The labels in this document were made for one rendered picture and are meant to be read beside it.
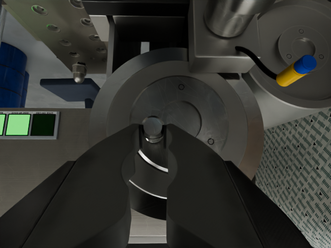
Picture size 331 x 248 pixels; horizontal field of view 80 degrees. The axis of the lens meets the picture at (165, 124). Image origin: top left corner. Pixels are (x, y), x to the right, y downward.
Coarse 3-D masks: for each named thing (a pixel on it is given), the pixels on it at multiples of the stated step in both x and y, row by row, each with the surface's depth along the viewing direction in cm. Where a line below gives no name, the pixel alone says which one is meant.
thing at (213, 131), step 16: (160, 80) 15; (176, 80) 15; (192, 80) 15; (144, 96) 15; (160, 96) 15; (176, 96) 15; (192, 96) 15; (208, 96) 15; (144, 112) 15; (160, 112) 15; (176, 112) 15; (192, 112) 15; (208, 112) 15; (224, 112) 15; (192, 128) 15; (208, 128) 15; (224, 128) 15; (144, 144) 14; (160, 144) 14; (208, 144) 14; (224, 144) 15; (160, 160) 14
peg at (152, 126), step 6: (144, 120) 12; (150, 120) 12; (156, 120) 12; (162, 120) 12; (144, 126) 12; (150, 126) 12; (156, 126) 12; (162, 126) 12; (144, 132) 12; (150, 132) 12; (156, 132) 12; (162, 132) 12; (150, 138) 12; (156, 138) 12
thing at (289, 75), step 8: (240, 48) 14; (256, 56) 13; (304, 56) 10; (256, 64) 13; (296, 64) 10; (304, 64) 10; (312, 64) 10; (264, 72) 13; (272, 72) 12; (280, 72) 12; (288, 72) 11; (296, 72) 10; (304, 72) 10; (280, 80) 12; (288, 80) 11; (296, 80) 11
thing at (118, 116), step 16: (160, 64) 17; (176, 64) 17; (128, 80) 17; (144, 80) 17; (208, 80) 17; (224, 80) 17; (128, 96) 16; (224, 96) 17; (112, 112) 16; (128, 112) 16; (240, 112) 16; (112, 128) 16; (240, 128) 16; (240, 144) 16; (144, 160) 16; (240, 160) 16; (144, 176) 15; (160, 176) 15; (160, 192) 15
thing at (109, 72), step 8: (112, 16) 19; (112, 24) 19; (112, 32) 19; (112, 40) 19; (112, 48) 18; (120, 48) 22; (128, 48) 27; (136, 48) 37; (112, 56) 18; (120, 56) 22; (128, 56) 27; (112, 64) 18; (120, 64) 22; (112, 72) 18
